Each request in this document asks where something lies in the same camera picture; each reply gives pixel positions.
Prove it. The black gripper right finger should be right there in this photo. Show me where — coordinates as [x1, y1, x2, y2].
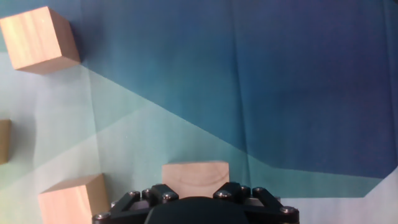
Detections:
[213, 182, 300, 224]

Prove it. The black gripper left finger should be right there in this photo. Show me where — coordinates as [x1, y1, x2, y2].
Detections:
[91, 183, 180, 224]

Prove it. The blue green white cloth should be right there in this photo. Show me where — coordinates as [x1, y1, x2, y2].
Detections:
[0, 0, 398, 224]

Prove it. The wooden cube block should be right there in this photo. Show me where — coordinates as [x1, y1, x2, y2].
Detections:
[0, 119, 12, 166]
[161, 161, 230, 199]
[37, 173, 110, 224]
[0, 6, 81, 75]

